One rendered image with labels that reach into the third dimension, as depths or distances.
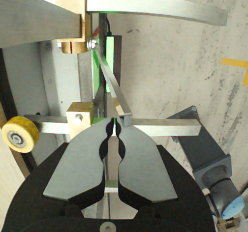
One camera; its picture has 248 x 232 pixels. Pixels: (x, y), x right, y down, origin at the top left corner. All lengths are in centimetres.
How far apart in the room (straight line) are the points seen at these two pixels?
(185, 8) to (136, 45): 87
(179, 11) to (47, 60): 44
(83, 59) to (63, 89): 18
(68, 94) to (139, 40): 73
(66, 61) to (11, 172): 39
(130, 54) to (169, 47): 29
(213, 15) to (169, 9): 8
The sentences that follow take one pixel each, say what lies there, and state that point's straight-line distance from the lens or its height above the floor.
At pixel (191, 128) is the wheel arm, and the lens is 37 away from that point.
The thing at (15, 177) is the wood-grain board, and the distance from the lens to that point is 50.
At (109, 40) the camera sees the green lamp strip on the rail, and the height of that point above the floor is 70.
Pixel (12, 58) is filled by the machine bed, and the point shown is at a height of 77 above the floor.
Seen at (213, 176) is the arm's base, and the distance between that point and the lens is 101.
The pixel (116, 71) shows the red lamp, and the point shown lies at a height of 70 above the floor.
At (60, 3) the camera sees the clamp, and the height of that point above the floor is 87.
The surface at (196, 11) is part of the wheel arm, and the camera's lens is 30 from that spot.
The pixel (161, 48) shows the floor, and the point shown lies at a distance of 117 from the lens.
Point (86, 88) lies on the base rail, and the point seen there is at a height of 70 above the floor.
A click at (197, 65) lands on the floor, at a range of 130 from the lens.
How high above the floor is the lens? 113
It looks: 62 degrees down
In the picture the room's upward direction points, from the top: 177 degrees clockwise
